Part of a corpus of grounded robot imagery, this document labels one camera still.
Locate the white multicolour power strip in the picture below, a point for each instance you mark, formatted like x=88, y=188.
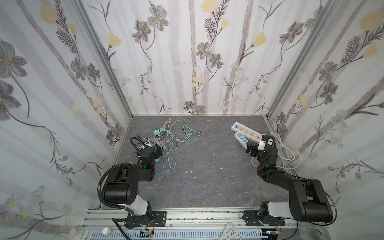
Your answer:
x=248, y=133

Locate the white blue power strip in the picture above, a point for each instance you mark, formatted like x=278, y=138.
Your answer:
x=241, y=139

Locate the teal charger on table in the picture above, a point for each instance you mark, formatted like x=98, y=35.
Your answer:
x=160, y=132

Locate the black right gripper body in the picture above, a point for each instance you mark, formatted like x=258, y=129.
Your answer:
x=268, y=147

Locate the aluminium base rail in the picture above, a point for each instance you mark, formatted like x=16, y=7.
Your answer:
x=188, y=224

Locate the white scissors handles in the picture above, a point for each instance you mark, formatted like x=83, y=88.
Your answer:
x=229, y=233

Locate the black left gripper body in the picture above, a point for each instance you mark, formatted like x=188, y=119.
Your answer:
x=157, y=151

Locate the clear tape roll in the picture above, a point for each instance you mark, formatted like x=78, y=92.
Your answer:
x=309, y=231

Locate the teal charger with cable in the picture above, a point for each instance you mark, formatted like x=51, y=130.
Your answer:
x=169, y=164

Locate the white bottle cap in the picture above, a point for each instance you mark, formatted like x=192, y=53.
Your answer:
x=107, y=231

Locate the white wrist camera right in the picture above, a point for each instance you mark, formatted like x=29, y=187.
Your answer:
x=261, y=146

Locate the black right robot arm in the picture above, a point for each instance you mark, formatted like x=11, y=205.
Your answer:
x=308, y=202

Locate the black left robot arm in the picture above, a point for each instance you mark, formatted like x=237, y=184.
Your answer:
x=118, y=186

